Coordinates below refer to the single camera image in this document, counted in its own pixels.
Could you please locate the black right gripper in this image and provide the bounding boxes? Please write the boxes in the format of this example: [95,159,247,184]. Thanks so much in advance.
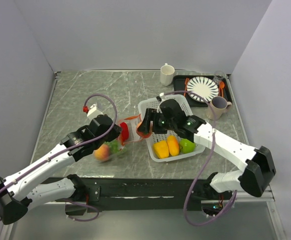
[138,108,177,134]

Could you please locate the red bell pepper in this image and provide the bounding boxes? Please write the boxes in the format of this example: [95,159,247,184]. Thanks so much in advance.
[120,122,130,142]

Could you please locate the clear zip bag orange zipper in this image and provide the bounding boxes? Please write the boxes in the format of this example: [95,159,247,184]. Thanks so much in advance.
[92,113,151,163]

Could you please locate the peach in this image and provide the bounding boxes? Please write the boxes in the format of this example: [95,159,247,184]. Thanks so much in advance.
[93,144,110,162]
[136,122,152,139]

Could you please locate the white plastic perforated basket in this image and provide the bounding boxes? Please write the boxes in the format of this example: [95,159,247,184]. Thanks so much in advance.
[138,95,205,163]

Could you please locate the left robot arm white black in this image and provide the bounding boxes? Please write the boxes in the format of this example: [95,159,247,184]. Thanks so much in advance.
[0,114,122,225]

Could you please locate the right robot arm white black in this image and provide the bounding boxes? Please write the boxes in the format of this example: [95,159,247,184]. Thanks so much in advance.
[137,98,276,199]

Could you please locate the yellow bell pepper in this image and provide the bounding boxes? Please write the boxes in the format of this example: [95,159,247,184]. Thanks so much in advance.
[152,140,170,159]

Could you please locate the orange yellow mango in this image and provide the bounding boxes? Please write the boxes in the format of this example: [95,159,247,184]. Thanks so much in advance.
[166,135,180,157]

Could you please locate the green apple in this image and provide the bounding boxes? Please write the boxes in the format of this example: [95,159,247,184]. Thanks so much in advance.
[179,138,197,154]

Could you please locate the black rectangular tray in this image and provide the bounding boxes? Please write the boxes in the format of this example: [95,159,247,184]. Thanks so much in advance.
[172,75,233,108]

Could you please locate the orange plastic fork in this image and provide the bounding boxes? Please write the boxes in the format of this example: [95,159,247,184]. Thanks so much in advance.
[183,77,190,97]

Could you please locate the white ceramic mug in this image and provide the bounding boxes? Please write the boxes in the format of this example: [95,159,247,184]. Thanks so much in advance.
[160,63,175,87]

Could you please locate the black white striped plate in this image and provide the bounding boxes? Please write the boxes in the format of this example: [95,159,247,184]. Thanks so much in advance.
[187,76,219,102]

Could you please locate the beige mug purple inside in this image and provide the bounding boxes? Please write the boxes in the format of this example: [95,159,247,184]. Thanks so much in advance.
[205,96,232,121]

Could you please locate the orange plastic spoon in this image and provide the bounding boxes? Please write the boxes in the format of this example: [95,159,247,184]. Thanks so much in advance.
[219,81,225,98]

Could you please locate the clear glass cup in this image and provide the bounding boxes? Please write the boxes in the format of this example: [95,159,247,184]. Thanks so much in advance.
[213,70,225,85]

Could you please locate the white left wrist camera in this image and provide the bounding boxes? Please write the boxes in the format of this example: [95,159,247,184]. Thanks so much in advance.
[82,103,103,122]

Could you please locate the aluminium extrusion frame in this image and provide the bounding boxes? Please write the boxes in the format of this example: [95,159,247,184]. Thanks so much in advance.
[0,71,276,240]

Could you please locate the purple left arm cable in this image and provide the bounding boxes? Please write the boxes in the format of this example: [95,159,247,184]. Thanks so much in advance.
[0,93,118,223]

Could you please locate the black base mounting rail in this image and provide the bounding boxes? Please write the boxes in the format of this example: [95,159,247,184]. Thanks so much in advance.
[52,176,236,216]

